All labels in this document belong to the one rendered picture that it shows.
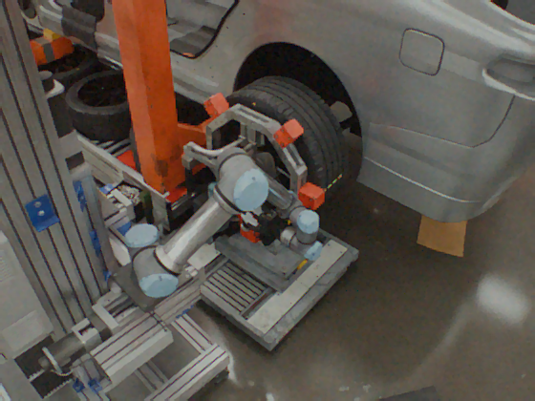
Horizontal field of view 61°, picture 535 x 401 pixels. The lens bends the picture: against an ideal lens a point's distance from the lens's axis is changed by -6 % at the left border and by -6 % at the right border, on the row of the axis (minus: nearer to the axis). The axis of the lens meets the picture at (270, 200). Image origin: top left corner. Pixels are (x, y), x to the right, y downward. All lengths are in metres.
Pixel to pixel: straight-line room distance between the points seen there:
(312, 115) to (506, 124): 0.77
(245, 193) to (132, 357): 0.71
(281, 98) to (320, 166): 0.33
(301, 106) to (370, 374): 1.36
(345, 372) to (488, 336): 0.84
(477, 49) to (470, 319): 1.61
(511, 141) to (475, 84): 0.27
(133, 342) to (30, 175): 0.68
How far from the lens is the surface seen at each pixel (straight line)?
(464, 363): 2.72
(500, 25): 1.79
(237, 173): 1.42
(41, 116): 1.41
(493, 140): 1.93
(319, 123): 2.04
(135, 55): 2.17
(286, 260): 2.61
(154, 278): 1.52
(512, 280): 3.19
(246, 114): 2.07
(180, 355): 2.31
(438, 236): 3.24
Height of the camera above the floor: 2.20
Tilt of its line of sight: 42 degrees down
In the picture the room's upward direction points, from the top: 2 degrees clockwise
